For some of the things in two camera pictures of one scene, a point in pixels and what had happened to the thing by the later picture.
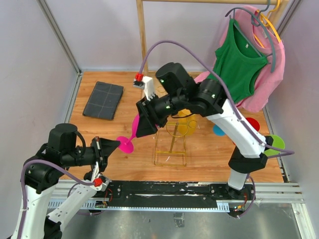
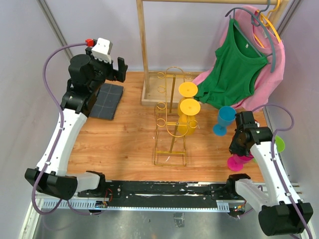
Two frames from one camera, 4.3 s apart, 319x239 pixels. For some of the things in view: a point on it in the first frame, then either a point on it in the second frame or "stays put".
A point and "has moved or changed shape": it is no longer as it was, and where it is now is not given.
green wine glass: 278,143 stays put
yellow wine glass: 187,125 stays put
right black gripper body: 161,107 → 236,147
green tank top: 237,63 stays put
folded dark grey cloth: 103,101 stays put
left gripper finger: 107,147 → 122,68
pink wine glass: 126,145 has moved or changed shape
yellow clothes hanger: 268,22 stays put
